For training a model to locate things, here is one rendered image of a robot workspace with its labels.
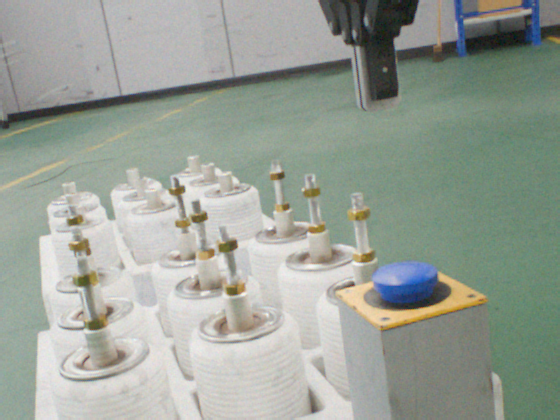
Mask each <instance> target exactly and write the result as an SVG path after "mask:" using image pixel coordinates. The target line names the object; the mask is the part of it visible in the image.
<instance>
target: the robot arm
mask: <svg viewBox="0 0 560 420"><path fill-rule="evenodd" d="M317 1H319V3H320V6H321V8H322V11H323V14H324V16H325V19H326V21H327V23H328V27H329V29H330V32H331V34H332V35H334V36H339V35H342V38H343V42H344V44H345V45H346V46H350V45H351V46H352V47H351V57H352V66H353V75H354V82H355V92H356V102H357V106H358V108H359V109H360V110H364V111H372V112H374V111H380V110H385V109H391V108H395V107H397V106H398V105H399V104H400V101H401V96H400V87H399V76H398V66H397V56H396V46H395V41H394V38H396V37H398V36H399V35H400V32H401V27H405V26H411V24H413V22H414V19H415V14H416V11H417V6H418V2H419V0H400V1H399V0H317Z"/></svg>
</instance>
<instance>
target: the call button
mask: <svg viewBox="0 0 560 420"><path fill-rule="evenodd" d="M438 283H439V276H438V269H437V268H436V267H435V266H432V265H430V264H428V263H424V262H399V263H394V264H389V265H386V266H383V267H381V268H379V269H378V270H377V271H376V272H374V274H373V275H372V284H373V289H374V290H376V291H377V292H379V293H381V297H382V298H383V299H384V300H387V301H392V303H412V301H417V300H422V299H425V298H427V297H429V296H430V295H431V294H432V292H433V290H432V287H435V286H436V285H437V284H438Z"/></svg>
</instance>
